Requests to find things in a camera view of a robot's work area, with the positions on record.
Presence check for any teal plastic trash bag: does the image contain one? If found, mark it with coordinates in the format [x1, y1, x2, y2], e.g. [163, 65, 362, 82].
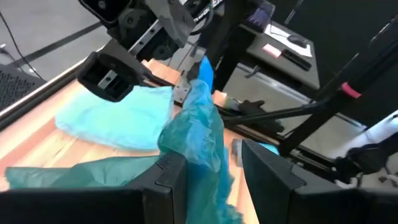
[4, 55, 244, 224]

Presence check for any black flat remote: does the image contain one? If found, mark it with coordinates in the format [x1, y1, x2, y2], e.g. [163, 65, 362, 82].
[281, 49, 312, 72]

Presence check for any black computer mouse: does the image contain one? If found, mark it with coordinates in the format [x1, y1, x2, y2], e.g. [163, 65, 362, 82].
[287, 34, 308, 49]

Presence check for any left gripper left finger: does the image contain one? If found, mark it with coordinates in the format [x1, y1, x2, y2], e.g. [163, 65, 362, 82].
[0, 152, 187, 224]

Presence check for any light blue trash bag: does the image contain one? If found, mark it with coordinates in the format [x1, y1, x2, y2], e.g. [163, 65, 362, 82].
[55, 85, 174, 152]

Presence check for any black stand pole pink tape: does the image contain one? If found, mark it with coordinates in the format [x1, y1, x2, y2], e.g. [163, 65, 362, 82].
[278, 15, 398, 156]

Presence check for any black side desk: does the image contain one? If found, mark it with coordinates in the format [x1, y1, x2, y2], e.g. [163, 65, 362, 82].
[245, 21, 321, 91]

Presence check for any pink sticky note pad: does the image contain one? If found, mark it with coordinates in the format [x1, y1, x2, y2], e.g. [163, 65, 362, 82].
[262, 43, 282, 58]

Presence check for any thin black stand strut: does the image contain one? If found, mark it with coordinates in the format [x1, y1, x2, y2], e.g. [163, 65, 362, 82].
[222, 101, 327, 126]

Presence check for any black glove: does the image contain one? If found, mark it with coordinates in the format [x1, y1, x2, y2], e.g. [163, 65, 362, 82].
[238, 99, 284, 133]

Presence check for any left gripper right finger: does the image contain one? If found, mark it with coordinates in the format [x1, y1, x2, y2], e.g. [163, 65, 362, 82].
[241, 139, 398, 224]

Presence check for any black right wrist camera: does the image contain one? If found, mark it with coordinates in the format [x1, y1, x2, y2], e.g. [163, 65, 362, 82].
[78, 0, 133, 23]

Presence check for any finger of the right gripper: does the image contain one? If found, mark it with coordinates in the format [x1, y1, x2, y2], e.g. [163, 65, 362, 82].
[146, 0, 197, 48]
[76, 51, 147, 103]

